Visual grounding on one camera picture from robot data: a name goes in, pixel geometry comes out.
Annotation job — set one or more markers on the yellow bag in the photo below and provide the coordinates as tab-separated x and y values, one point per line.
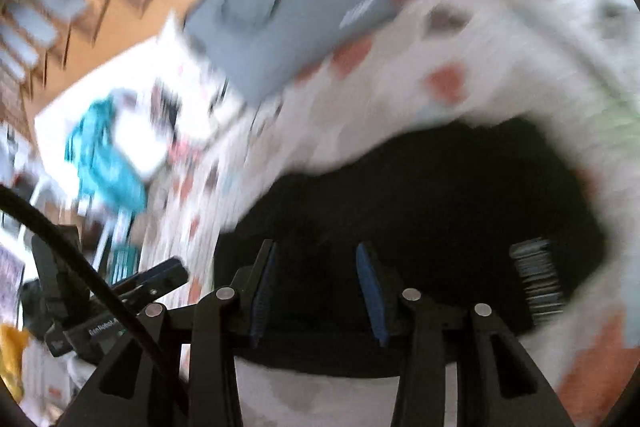
11	357

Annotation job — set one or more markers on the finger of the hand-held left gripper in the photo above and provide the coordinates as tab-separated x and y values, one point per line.
160	274

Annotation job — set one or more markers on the white box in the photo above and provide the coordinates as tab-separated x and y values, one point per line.
137	142

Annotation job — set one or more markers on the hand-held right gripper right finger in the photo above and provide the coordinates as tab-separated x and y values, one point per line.
372	299

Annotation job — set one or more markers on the teal cloth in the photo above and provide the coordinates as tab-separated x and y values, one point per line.
107	162

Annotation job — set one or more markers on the white red printed blanket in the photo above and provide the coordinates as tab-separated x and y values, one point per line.
475	72

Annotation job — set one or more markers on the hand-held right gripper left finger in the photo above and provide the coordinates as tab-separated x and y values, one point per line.
262	294

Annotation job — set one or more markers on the grey fabric case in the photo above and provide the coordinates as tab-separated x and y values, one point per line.
280	12

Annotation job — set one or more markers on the black pants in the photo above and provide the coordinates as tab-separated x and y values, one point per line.
450	207

